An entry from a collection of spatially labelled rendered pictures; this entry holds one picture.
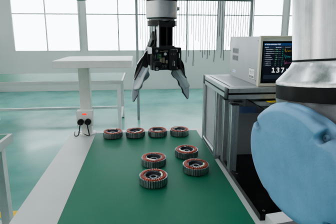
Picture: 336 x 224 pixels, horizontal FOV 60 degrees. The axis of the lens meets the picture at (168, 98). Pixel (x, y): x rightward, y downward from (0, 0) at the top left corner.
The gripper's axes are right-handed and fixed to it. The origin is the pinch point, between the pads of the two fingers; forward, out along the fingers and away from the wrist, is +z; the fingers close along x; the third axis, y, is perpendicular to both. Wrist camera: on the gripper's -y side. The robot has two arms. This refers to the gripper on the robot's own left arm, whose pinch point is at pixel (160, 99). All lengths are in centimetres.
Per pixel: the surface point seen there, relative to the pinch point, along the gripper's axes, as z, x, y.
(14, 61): 41, -206, -702
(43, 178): 40, -39, -46
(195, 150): 36, 28, -50
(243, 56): -7, 51, -51
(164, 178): 36.9, 7.4, -27.5
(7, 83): 42, -128, -337
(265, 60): -7, 50, -32
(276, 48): -12, 55, -31
